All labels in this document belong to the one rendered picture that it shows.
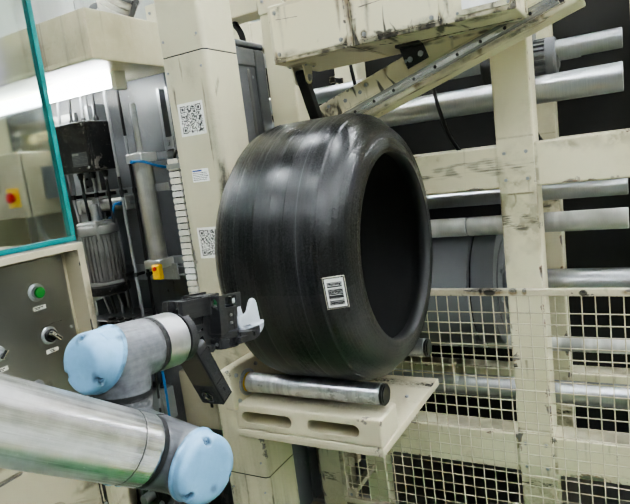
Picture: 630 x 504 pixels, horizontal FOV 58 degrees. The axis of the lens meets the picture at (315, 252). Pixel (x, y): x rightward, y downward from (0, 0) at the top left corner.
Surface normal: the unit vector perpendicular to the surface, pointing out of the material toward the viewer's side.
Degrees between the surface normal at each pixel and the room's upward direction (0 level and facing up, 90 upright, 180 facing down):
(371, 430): 90
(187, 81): 90
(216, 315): 83
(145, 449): 86
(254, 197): 60
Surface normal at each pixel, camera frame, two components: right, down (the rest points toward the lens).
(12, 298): 0.87, -0.04
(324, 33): -0.48, 0.19
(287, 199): -0.48, -0.29
